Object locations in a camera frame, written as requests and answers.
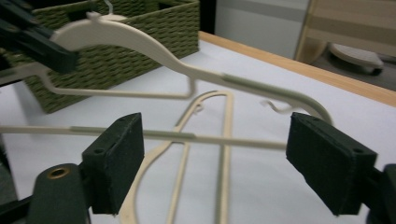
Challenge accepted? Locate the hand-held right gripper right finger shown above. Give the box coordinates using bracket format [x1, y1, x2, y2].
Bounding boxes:
[286, 112, 378, 217]

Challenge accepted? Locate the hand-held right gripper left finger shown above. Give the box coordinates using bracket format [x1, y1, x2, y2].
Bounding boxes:
[82, 112, 145, 216]

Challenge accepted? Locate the beige plastic clothes hanger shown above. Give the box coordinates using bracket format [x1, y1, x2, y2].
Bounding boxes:
[0, 0, 334, 151]
[120, 90, 235, 224]

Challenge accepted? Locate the green woven basket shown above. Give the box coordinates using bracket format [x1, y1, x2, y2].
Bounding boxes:
[0, 0, 200, 115]

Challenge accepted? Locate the white footrest with wheel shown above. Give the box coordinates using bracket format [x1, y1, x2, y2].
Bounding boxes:
[328, 42, 385, 77]

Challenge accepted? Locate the wooden cabinet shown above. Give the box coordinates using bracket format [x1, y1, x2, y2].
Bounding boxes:
[294, 0, 396, 64]

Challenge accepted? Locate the black curtain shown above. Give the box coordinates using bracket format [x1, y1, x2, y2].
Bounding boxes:
[199, 0, 218, 35]

